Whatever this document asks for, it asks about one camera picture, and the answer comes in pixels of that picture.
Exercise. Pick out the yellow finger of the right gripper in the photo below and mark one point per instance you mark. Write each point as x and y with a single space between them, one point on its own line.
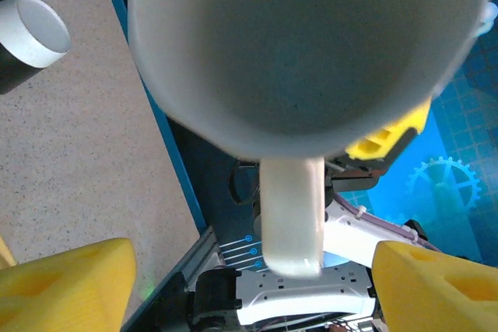
389 137

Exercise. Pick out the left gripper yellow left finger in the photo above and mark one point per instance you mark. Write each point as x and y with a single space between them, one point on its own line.
58 293

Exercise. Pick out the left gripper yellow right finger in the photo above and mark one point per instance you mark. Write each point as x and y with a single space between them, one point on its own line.
435 297

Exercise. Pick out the white mug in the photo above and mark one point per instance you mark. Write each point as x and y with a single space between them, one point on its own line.
292 56

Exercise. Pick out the black mug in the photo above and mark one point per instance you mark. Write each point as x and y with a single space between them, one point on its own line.
35 32

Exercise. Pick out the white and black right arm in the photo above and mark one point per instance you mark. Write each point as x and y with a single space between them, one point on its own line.
358 235

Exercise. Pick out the aluminium frame post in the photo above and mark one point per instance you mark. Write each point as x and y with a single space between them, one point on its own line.
194 262

